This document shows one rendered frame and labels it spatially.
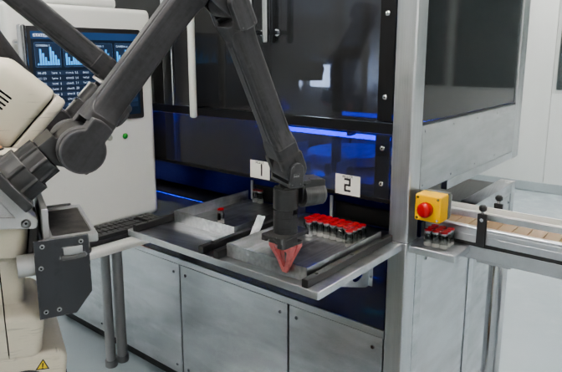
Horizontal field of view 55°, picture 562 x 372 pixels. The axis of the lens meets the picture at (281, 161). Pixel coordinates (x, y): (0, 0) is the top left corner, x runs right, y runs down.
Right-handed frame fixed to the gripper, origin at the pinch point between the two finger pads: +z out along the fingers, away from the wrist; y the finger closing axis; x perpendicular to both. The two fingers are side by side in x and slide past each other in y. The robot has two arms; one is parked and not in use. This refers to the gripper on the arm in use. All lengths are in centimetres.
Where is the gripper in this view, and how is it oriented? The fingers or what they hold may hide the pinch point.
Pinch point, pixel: (285, 268)
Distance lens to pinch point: 128.3
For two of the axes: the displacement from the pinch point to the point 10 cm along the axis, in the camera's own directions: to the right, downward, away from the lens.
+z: -0.1, 9.8, 1.9
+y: 6.3, -1.4, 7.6
